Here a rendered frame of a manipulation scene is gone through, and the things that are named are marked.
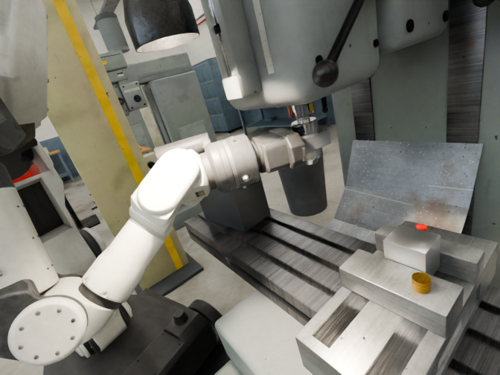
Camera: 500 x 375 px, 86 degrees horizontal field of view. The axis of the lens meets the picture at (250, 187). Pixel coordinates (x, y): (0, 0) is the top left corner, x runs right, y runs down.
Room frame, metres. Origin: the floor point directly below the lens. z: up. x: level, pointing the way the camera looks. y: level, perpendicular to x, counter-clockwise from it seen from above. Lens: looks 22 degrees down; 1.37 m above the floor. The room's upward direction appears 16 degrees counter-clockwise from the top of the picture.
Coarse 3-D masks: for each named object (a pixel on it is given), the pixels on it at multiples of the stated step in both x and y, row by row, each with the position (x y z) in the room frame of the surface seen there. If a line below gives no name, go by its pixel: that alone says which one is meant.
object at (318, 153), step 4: (308, 128) 0.45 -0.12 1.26; (312, 128) 0.45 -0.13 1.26; (316, 128) 0.45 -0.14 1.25; (300, 132) 0.45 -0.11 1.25; (304, 132) 0.45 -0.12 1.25; (308, 132) 0.45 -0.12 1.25; (312, 132) 0.45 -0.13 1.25; (316, 132) 0.45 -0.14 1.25; (320, 148) 0.45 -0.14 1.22; (312, 152) 0.45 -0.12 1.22; (316, 152) 0.45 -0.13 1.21; (320, 152) 0.45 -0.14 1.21; (308, 156) 0.45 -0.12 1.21; (312, 156) 0.45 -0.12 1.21; (316, 156) 0.45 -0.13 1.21; (320, 156) 0.45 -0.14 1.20; (308, 160) 0.45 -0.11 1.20
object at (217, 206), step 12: (216, 192) 0.77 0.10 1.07; (228, 192) 0.72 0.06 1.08; (240, 192) 0.72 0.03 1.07; (252, 192) 0.75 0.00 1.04; (264, 192) 0.77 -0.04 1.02; (204, 204) 0.85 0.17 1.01; (216, 204) 0.79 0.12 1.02; (228, 204) 0.73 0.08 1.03; (240, 204) 0.71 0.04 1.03; (252, 204) 0.74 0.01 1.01; (264, 204) 0.77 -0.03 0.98; (216, 216) 0.81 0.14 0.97; (228, 216) 0.75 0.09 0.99; (240, 216) 0.70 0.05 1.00; (252, 216) 0.73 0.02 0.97; (264, 216) 0.76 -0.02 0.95; (240, 228) 0.72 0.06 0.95
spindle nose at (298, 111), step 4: (304, 104) 0.45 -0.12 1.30; (308, 104) 0.45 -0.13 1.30; (312, 104) 0.45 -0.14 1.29; (288, 108) 0.47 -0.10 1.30; (292, 108) 0.46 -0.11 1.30; (296, 108) 0.45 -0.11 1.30; (300, 108) 0.45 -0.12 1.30; (304, 108) 0.45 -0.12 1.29; (308, 108) 0.45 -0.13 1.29; (288, 112) 0.47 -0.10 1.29; (292, 112) 0.46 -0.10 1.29; (296, 112) 0.45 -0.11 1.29; (300, 112) 0.45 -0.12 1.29; (304, 112) 0.45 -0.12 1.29; (308, 112) 0.45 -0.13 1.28; (312, 112) 0.45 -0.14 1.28; (292, 116) 0.46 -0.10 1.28; (296, 116) 0.45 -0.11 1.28; (300, 116) 0.45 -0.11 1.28; (304, 116) 0.45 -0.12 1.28
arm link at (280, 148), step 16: (224, 144) 0.43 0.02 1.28; (240, 144) 0.43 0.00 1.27; (256, 144) 0.44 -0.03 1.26; (272, 144) 0.42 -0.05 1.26; (288, 144) 0.41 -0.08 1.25; (240, 160) 0.41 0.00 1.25; (256, 160) 0.41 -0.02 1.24; (272, 160) 0.42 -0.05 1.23; (288, 160) 0.42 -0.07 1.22; (304, 160) 0.40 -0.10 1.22; (240, 176) 0.41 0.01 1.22; (256, 176) 0.42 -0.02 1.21
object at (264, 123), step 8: (240, 112) 6.79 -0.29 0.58; (328, 112) 5.36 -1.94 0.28; (264, 120) 6.63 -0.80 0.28; (272, 120) 6.51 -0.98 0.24; (280, 120) 6.31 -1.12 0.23; (288, 120) 6.03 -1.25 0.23; (296, 120) 5.77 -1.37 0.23; (328, 120) 5.34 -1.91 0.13; (48, 152) 7.25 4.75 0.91; (56, 152) 7.16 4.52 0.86; (64, 176) 7.14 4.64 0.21; (72, 176) 7.21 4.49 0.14
